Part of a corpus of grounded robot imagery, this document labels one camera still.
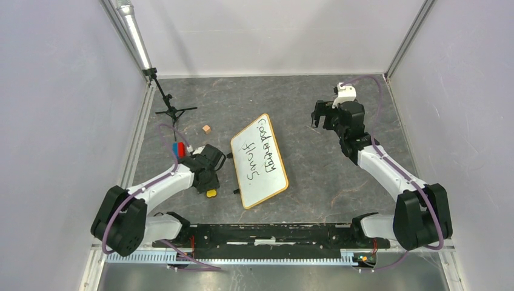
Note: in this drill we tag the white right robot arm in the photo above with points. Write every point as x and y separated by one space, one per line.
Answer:
422 215

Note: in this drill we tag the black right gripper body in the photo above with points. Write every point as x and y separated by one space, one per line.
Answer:
339 130

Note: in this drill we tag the yellow framed whiteboard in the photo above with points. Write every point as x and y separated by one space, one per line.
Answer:
258 162

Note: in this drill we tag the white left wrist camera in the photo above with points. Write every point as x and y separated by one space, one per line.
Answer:
192 149

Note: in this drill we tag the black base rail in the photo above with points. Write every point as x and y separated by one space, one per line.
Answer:
273 241

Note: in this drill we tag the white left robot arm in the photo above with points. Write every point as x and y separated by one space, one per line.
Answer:
123 221

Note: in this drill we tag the yellow whiteboard eraser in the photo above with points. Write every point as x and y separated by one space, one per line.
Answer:
211 193

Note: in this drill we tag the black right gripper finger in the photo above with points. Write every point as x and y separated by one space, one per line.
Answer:
317 113
327 113

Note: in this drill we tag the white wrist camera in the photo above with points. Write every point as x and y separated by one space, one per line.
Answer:
344 93
192 149

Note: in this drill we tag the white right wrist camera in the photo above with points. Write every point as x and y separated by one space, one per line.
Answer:
344 93

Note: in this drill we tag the silver microphone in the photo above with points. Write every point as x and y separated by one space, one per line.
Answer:
126 11

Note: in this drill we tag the small wooden cube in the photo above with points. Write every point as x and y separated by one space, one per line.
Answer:
207 129

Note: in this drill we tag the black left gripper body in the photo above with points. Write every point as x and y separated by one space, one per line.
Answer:
211 182

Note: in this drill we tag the black microphone tripod stand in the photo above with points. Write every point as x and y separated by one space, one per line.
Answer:
171 111

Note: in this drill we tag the blue and red block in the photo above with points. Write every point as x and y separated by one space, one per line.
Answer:
179 149

